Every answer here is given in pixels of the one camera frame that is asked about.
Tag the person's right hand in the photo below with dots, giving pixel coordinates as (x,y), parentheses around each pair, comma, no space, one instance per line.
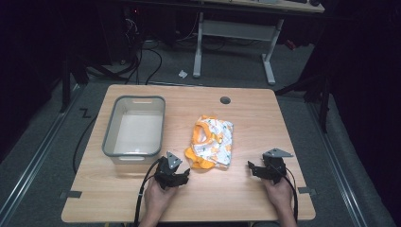
(280,193)

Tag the grey tape piece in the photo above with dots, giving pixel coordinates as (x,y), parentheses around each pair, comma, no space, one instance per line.
(72,194)
(306,190)

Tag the white-framed wooden desk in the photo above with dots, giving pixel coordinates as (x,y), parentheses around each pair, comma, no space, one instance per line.
(236,31)

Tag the black metal stand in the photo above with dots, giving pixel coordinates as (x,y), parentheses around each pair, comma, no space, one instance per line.
(321,94)
(66,85)

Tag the orange and white baby garment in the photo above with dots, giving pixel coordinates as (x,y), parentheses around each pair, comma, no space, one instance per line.
(214,142)

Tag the white paper scrap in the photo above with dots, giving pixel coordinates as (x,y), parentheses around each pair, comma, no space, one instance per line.
(183,74)

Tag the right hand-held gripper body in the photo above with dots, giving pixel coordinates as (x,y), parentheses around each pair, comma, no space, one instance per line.
(273,166)

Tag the metal floor rail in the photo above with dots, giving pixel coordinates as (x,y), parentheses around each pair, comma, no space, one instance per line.
(337,170)
(31,164)

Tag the white bin with grey rim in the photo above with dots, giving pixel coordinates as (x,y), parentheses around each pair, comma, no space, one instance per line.
(136,132)

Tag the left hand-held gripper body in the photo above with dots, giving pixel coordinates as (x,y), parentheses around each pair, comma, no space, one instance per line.
(166,172)

